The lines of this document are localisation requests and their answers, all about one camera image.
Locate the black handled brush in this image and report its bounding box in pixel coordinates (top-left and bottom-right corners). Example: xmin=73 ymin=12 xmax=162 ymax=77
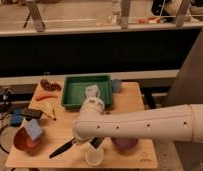
xmin=49 ymin=138 xmax=103 ymax=158

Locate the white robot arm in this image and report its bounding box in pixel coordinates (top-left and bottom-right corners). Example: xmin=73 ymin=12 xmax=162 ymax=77
xmin=73 ymin=98 xmax=203 ymax=143

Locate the white paper cup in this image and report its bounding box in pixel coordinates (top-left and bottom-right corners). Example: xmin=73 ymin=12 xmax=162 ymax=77
xmin=85 ymin=146 xmax=105 ymax=166

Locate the blue sponge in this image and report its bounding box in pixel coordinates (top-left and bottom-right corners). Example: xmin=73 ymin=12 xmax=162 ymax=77
xmin=25 ymin=119 xmax=43 ymax=141

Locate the purple bowl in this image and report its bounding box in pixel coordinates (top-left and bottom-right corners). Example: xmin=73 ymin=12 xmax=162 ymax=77
xmin=111 ymin=138 xmax=138 ymax=151

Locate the green plastic tray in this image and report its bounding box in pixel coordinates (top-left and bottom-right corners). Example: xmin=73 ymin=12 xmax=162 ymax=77
xmin=61 ymin=75 xmax=114 ymax=110

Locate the crumpled white cloth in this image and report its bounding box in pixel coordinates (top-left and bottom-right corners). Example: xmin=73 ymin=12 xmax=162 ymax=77
xmin=85 ymin=84 xmax=100 ymax=98

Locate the black rectangular remote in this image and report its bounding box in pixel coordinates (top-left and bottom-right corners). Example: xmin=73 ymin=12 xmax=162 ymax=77
xmin=21 ymin=108 xmax=43 ymax=119

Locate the orange bowl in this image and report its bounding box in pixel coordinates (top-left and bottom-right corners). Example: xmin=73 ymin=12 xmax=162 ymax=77
xmin=13 ymin=127 xmax=40 ymax=151

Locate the orange carrot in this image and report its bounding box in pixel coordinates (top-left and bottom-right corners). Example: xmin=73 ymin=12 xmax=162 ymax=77
xmin=35 ymin=93 xmax=58 ymax=101

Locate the bunch of red grapes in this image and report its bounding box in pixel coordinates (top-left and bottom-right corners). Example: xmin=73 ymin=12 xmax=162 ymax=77
xmin=40 ymin=79 xmax=62 ymax=91

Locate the black cable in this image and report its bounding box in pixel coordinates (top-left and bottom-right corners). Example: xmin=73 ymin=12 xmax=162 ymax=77
xmin=0 ymin=123 xmax=13 ymax=154

